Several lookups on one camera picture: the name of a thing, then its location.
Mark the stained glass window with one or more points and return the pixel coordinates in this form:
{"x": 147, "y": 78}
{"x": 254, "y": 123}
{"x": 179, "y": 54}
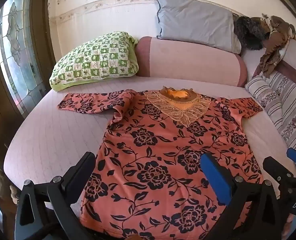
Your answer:
{"x": 15, "y": 47}

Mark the grey blue pillow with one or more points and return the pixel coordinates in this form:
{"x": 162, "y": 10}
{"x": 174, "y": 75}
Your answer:
{"x": 195, "y": 21}

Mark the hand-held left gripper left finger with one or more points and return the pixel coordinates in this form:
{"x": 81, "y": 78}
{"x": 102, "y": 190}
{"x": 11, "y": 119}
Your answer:
{"x": 81, "y": 169}

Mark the orange black floral shirt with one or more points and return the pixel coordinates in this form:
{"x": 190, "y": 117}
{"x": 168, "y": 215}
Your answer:
{"x": 160, "y": 160}

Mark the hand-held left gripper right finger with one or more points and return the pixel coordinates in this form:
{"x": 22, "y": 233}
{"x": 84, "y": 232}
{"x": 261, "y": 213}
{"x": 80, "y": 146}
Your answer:
{"x": 216, "y": 180}

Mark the striped floral pillow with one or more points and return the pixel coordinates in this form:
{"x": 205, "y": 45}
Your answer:
{"x": 280, "y": 100}

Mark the green checkered pillow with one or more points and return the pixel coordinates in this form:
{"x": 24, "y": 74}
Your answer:
{"x": 95, "y": 60}

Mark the brown crumpled cloth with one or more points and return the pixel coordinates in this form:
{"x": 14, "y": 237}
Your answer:
{"x": 275, "y": 42}

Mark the dark furry blanket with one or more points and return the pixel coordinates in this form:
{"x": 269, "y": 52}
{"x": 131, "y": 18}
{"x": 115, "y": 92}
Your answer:
{"x": 250, "y": 31}

